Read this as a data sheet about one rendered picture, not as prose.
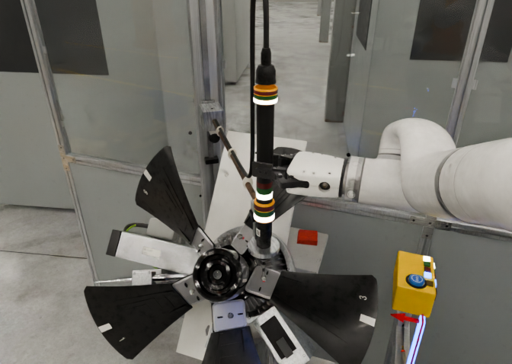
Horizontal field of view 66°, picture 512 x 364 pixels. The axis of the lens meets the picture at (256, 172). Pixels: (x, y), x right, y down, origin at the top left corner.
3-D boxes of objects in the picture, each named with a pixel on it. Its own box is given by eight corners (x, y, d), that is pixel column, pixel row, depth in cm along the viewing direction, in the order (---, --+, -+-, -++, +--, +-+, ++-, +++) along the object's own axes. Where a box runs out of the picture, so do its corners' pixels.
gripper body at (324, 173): (344, 209, 71) (283, 199, 74) (350, 183, 79) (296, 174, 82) (348, 173, 67) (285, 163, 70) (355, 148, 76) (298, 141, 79)
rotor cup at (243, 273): (201, 295, 102) (180, 299, 89) (214, 239, 104) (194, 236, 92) (254, 309, 97) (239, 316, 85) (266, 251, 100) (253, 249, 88)
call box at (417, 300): (392, 275, 125) (398, 249, 120) (426, 282, 122) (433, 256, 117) (390, 313, 111) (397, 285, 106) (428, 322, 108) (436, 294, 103)
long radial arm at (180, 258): (224, 253, 119) (210, 252, 108) (218, 279, 117) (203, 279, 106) (141, 234, 127) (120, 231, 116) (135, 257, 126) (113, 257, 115)
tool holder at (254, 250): (241, 236, 91) (241, 200, 87) (270, 231, 93) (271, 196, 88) (252, 261, 84) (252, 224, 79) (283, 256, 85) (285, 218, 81)
